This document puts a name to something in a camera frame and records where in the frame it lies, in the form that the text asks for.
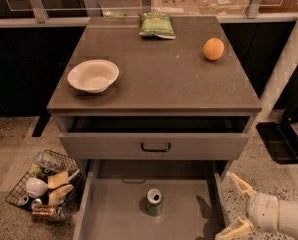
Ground cardboard box left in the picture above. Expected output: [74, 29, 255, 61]
[151, 0, 200, 15]

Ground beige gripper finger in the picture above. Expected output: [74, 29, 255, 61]
[227, 172, 256, 199]
[215, 217, 255, 240]

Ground black drawer handle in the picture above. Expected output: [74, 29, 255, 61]
[141, 143, 171, 153]

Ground black wire basket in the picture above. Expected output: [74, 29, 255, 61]
[5, 150, 85, 221]

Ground yellow sponge upper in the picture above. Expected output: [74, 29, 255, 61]
[47, 171, 69, 189]

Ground silver can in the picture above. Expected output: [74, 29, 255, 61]
[30, 198, 43, 209]
[17, 195, 30, 207]

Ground yellow sponge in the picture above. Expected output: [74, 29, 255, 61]
[47, 171, 69, 189]
[48, 184, 74, 206]

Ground green chip bag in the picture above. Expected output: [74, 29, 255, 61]
[139, 12, 176, 40]

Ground silver can left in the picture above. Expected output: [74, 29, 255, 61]
[17, 195, 30, 207]

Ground orange fruit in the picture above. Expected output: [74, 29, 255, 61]
[203, 38, 224, 61]

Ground grey top drawer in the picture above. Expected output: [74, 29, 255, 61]
[57, 116, 250, 160]

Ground grey drawer cabinet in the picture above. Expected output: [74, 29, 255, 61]
[46, 15, 263, 161]

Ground clear plastic bottle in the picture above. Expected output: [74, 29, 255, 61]
[34, 151, 64, 173]

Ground white paper bowl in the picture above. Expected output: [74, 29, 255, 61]
[67, 59, 119, 93]

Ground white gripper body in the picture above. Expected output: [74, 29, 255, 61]
[246, 192, 279, 233]

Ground grey middle drawer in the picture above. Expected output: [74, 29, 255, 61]
[73, 160, 229, 240]

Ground grey drawer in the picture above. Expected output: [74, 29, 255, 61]
[57, 116, 250, 160]
[73, 160, 229, 240]

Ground green soda can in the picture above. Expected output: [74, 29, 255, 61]
[146, 188, 163, 216]

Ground yellow sponge lower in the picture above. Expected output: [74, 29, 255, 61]
[48, 184, 74, 206]

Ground white cup in basket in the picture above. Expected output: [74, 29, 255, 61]
[25, 177, 48, 198]

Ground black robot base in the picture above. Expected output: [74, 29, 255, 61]
[256, 108, 298, 164]

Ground silver can middle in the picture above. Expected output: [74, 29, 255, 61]
[30, 198, 43, 209]

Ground brown soda can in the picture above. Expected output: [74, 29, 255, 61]
[31, 205, 56, 219]

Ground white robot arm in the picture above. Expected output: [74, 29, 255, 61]
[215, 19, 298, 240]

